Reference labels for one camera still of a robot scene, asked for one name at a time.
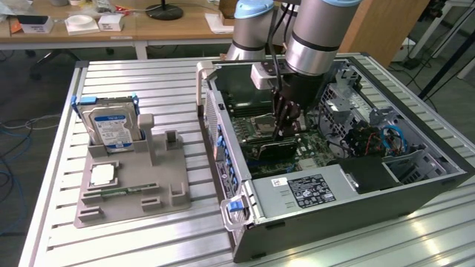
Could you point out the hard disk in blue caddy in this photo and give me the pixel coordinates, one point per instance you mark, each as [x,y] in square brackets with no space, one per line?
[111,128]

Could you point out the grey disk bay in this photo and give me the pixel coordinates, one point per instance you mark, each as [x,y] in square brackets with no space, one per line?
[404,164]

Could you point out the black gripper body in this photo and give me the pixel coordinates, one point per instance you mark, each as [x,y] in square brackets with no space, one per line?
[301,86]

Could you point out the white paper box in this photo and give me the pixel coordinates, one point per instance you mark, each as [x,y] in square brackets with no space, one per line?
[215,25]

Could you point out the white paper label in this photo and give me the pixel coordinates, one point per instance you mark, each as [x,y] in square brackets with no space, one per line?
[120,37]

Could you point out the orange card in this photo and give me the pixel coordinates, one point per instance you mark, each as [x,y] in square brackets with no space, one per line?
[15,27]

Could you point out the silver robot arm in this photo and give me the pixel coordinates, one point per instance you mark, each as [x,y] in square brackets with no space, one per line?
[319,33]

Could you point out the CPU socket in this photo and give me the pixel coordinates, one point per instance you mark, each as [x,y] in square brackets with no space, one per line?
[261,125]

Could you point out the grey parts rack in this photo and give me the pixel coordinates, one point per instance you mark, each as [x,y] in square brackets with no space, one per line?
[137,172]

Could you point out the brown cardboard box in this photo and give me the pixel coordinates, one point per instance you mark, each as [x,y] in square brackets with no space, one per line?
[227,7]

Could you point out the green RAM stick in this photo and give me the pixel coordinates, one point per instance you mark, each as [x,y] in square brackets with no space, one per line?
[121,191]

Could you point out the silver CPU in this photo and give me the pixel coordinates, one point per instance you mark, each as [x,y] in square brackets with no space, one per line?
[101,176]

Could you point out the wooden cabinet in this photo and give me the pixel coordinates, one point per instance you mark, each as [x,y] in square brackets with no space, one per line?
[390,27]

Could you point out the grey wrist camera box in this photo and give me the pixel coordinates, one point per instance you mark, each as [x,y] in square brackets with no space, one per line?
[261,76]

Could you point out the installed RAM stick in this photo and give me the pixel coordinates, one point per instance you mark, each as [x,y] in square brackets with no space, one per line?
[244,105]
[256,140]

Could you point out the grey power supply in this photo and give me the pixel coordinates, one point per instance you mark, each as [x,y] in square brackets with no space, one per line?
[308,189]

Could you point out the black open PC case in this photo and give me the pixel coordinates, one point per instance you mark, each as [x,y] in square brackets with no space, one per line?
[334,222]

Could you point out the black tripod stand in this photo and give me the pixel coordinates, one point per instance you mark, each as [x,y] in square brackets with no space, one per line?
[427,90]

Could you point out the wooden desk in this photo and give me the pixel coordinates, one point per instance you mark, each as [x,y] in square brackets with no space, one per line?
[167,27]

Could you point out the white box with black top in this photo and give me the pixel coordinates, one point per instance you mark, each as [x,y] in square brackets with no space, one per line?
[35,25]

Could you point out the small white box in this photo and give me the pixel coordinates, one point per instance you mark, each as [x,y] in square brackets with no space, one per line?
[111,23]

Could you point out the black lamp base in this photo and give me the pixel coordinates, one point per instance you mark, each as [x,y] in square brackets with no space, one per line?
[164,12]

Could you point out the black chair base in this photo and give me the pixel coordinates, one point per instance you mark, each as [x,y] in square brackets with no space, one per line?
[52,57]

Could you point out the white round container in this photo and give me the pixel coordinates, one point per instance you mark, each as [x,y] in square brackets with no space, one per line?
[81,25]

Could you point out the green motherboard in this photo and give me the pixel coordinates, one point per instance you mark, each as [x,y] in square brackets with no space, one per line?
[313,142]

